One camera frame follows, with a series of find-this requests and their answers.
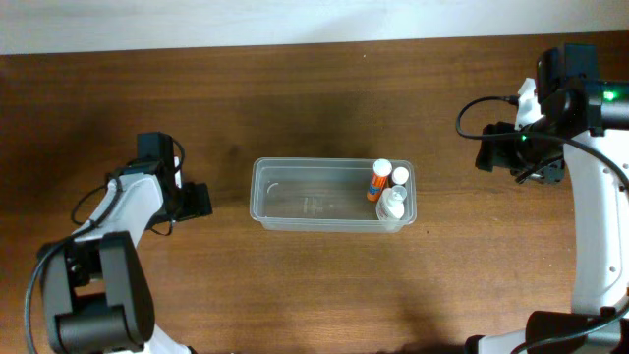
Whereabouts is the dark bottle white cap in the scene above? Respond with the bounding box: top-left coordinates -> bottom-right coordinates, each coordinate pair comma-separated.
388,166 -> 410,187

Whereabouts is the orange tube white cap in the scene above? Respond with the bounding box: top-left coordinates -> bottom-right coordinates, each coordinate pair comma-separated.
367,158 -> 392,202

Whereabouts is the white squeeze bottle clear cap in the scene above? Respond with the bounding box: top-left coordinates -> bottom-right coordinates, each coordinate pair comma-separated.
375,185 -> 408,231

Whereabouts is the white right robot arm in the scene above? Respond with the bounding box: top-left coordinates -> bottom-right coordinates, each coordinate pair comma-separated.
465,75 -> 628,353

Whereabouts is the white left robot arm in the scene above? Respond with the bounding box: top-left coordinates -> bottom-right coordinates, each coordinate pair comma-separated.
37,167 -> 211,353

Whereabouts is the clear plastic container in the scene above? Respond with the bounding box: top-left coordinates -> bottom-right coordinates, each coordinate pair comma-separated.
250,157 -> 418,233

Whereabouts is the left black cable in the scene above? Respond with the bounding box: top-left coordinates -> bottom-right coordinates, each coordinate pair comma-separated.
23,137 -> 187,354

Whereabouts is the black cable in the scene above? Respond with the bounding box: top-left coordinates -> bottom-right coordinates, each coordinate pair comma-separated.
23,137 -> 187,354
454,94 -> 629,354

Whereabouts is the right black cable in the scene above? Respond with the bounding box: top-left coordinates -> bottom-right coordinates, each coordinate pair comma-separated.
454,94 -> 629,354

